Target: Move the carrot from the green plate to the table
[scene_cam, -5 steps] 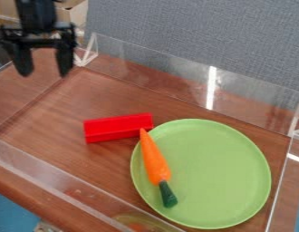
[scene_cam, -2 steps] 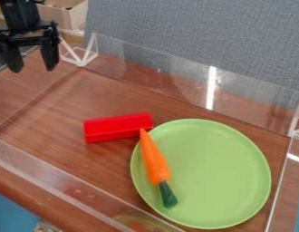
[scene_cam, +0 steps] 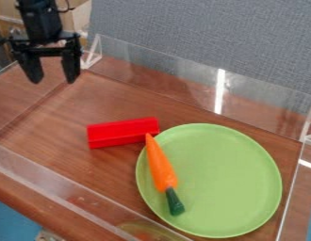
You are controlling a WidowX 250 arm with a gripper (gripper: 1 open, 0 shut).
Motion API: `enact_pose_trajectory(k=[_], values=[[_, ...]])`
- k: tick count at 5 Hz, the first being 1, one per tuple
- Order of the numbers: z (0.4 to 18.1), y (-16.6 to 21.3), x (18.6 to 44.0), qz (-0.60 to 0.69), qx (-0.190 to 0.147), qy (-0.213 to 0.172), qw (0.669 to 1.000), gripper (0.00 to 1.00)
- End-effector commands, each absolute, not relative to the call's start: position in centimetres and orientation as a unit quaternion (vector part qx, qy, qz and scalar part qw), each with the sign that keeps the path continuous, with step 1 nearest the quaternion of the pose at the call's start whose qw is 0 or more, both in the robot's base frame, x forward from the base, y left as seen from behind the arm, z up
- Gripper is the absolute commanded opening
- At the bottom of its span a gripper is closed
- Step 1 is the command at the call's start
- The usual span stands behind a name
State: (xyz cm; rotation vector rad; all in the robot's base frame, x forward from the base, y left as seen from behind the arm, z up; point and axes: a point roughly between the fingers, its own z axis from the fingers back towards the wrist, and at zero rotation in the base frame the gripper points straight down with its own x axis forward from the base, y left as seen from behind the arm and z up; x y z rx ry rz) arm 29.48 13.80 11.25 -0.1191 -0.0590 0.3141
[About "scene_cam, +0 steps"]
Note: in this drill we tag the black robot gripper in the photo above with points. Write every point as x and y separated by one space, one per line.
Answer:
44 39

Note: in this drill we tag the orange toy carrot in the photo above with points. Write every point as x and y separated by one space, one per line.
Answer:
163 175

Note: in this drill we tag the green round plate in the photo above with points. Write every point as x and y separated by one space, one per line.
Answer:
230 183

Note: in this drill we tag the wooden box on shelf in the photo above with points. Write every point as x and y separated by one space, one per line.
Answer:
75 19

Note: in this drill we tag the red rectangular block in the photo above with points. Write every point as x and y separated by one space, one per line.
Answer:
122 132

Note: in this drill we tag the clear acrylic corner bracket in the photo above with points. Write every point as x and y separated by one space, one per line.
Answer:
93 55

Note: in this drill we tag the clear acrylic enclosure walls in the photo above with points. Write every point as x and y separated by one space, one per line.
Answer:
78 190

